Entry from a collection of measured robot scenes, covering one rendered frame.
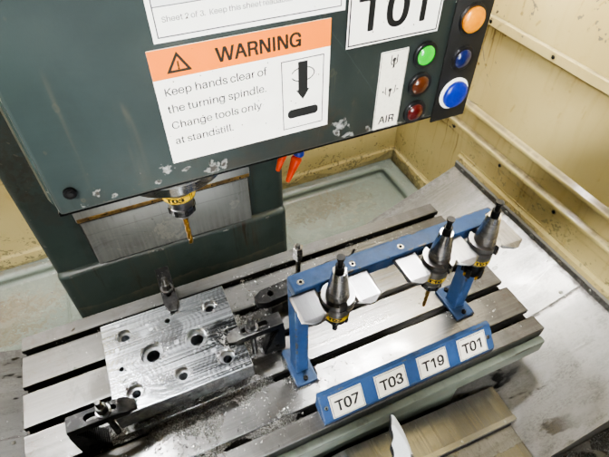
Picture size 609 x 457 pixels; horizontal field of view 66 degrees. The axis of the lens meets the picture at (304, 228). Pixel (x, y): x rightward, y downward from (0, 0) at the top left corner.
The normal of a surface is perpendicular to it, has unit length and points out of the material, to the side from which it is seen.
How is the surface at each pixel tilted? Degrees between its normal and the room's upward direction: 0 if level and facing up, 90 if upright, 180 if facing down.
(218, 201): 90
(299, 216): 0
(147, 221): 90
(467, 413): 7
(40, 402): 0
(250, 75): 90
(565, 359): 24
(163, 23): 90
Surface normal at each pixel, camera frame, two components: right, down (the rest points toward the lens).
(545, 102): -0.91, 0.29
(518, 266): -0.37, -0.51
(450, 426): 0.11, -0.73
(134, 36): 0.40, 0.66
